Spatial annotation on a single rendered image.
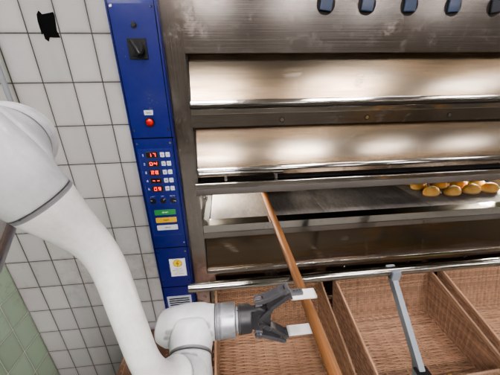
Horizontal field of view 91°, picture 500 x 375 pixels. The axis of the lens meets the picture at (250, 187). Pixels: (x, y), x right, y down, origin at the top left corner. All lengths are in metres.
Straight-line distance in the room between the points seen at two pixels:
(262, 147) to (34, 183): 0.79
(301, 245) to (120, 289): 0.95
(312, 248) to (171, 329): 0.82
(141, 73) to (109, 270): 0.70
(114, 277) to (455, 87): 1.35
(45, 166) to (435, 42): 1.28
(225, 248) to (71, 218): 0.87
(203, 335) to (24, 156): 0.52
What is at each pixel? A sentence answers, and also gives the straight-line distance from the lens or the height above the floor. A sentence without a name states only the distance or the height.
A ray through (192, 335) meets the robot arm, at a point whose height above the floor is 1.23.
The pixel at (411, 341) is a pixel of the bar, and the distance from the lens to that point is 1.07.
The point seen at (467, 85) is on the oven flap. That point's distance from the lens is 1.41.
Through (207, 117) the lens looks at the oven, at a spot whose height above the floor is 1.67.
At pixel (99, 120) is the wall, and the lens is 1.12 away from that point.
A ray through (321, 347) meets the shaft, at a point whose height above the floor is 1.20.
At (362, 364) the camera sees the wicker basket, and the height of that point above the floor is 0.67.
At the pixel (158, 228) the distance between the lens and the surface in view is 1.18.
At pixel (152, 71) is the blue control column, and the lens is 1.01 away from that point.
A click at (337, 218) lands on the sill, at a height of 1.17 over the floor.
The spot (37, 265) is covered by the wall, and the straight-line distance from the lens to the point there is 1.54.
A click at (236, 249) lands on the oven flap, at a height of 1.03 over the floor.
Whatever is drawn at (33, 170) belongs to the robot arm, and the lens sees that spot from 0.46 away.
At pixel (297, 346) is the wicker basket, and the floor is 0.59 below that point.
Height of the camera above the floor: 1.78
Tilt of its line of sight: 23 degrees down
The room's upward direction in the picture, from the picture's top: 1 degrees counter-clockwise
